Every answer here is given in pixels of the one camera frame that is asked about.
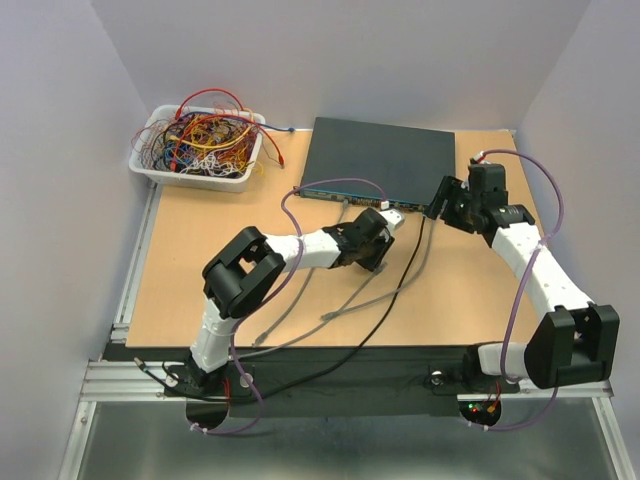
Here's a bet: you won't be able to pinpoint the grey ethernet cable short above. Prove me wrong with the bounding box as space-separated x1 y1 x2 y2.
321 262 387 322

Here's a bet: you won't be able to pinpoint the teal network switch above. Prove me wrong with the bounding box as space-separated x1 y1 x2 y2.
299 117 456 211

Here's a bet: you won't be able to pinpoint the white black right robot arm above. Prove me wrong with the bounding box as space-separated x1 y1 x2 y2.
427 163 620 390

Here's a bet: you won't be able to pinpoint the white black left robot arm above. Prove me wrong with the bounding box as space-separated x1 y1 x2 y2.
186 208 405 394

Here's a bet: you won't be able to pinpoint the white plastic basket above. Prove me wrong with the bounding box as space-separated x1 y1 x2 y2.
128 105 266 193

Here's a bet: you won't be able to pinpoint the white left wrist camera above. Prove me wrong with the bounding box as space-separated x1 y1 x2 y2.
379 201 405 236

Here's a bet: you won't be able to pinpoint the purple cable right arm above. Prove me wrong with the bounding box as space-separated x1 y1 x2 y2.
467 148 566 432

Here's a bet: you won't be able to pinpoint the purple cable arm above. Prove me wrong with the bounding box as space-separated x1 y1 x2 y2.
187 177 391 435
467 148 566 432

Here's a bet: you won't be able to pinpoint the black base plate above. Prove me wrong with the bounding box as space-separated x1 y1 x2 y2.
104 343 518 427

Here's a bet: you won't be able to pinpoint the tangled coloured wires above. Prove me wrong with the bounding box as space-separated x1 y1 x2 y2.
130 88 296 179

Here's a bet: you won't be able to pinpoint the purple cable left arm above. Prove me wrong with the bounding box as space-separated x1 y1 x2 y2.
187 177 391 435

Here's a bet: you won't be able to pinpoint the aluminium frame rail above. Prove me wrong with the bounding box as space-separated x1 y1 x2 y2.
58 185 162 479

